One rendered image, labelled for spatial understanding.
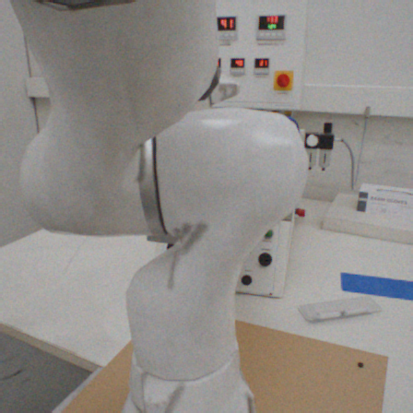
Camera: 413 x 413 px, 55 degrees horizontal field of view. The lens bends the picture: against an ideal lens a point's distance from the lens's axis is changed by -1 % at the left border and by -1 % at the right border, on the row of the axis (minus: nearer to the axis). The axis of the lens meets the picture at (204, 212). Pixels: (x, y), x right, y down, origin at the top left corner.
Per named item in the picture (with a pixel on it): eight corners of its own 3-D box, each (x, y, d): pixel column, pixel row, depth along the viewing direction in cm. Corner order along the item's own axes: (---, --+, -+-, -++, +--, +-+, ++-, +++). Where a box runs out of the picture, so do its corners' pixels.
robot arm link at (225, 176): (316, 374, 38) (325, 109, 28) (125, 383, 38) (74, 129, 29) (294, 306, 48) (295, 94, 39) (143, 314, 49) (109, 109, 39)
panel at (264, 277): (159, 279, 104) (166, 209, 105) (274, 296, 97) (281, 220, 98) (156, 280, 102) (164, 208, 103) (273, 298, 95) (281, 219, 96)
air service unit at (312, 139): (291, 166, 127) (295, 120, 122) (338, 170, 124) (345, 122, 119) (290, 171, 123) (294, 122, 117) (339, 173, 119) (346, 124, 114)
